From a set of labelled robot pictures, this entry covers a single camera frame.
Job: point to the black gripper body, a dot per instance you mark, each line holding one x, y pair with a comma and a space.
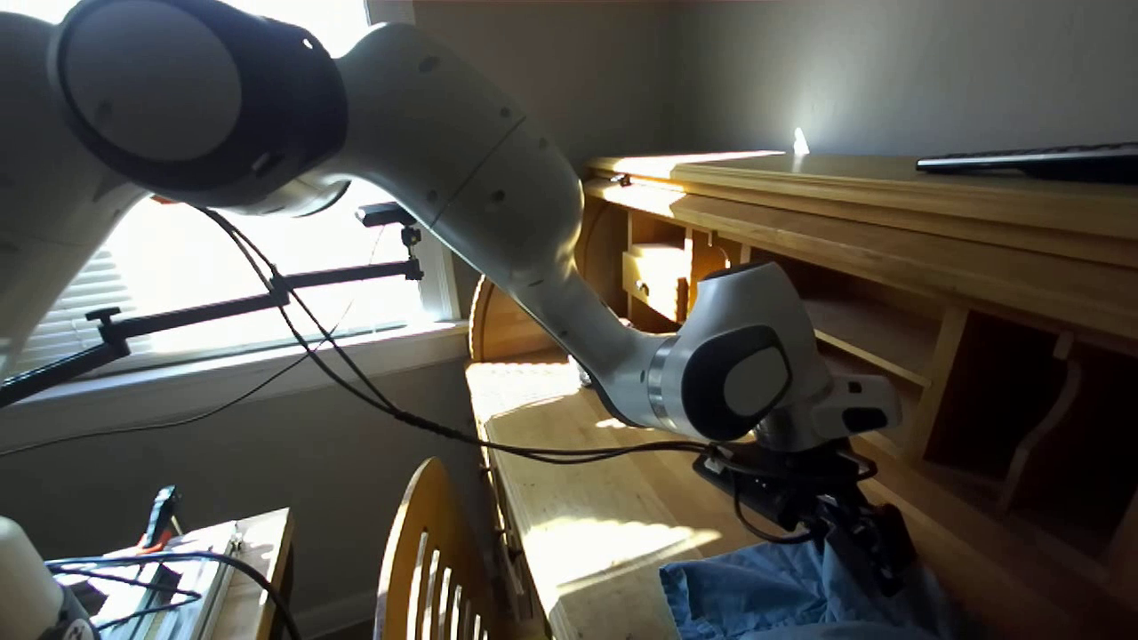
869, 539

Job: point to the blue cloth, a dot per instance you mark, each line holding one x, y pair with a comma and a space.
799, 593

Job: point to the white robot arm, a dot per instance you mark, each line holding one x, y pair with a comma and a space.
217, 110

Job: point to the wooden roll-top desk hutch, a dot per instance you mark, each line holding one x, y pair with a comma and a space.
999, 308

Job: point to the dark flat object on hutch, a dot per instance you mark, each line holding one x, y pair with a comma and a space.
1113, 163

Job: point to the side table with clutter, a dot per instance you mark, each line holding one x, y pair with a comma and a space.
223, 581

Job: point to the white window blind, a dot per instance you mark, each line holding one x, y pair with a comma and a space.
170, 258

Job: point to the white rounded object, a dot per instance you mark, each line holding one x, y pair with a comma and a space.
31, 599

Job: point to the black camera on mount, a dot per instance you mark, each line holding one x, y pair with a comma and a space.
379, 216

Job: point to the blue handled tool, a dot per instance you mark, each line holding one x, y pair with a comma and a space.
160, 518

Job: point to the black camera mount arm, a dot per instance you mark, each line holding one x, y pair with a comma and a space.
119, 331

